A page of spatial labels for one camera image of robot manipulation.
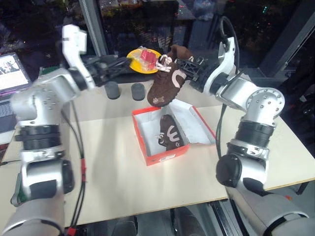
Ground red wrapped packet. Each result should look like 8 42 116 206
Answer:
139 49 158 68

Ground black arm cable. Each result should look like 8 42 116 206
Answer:
61 100 88 233
215 16 243 162

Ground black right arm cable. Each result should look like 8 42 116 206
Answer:
215 16 243 162

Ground aluminium frame post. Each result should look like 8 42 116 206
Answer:
78 0 109 58

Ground brown suede shoe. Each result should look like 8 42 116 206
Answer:
154 114 187 151
147 44 195 108

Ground open laptop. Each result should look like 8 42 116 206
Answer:
0 52 32 135

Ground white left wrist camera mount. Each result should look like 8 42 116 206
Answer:
61 24 97 89

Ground yellow plate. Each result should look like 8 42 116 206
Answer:
126 48 163 75

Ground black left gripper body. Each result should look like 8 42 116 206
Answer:
84 57 113 86

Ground dark window frame post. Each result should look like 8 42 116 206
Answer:
260 0 315 72

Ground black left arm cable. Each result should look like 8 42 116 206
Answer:
61 100 88 233

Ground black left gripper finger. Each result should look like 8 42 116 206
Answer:
105 56 131 65
108 64 136 78

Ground green board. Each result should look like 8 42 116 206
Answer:
38 66 65 76

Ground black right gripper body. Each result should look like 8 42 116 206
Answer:
189 64 210 93

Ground dark rounded shape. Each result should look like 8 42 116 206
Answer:
172 204 218 236
110 214 139 236

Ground dark grey cylinder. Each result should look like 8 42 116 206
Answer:
104 81 121 100
130 83 145 101

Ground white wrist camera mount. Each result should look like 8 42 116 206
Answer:
204 36 239 95
61 24 97 89

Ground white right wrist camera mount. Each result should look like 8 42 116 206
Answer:
204 36 239 95

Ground orange cardboard shoebox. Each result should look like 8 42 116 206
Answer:
131 99 218 167

